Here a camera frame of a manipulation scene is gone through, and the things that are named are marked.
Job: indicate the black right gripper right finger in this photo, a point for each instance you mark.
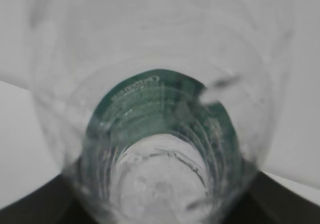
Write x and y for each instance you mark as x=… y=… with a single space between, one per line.
x=268 y=202

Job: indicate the clear water bottle green label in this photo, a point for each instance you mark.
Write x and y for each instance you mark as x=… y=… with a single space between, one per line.
x=158 y=111

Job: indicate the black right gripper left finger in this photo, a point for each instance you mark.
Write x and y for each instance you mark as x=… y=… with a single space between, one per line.
x=59 y=201

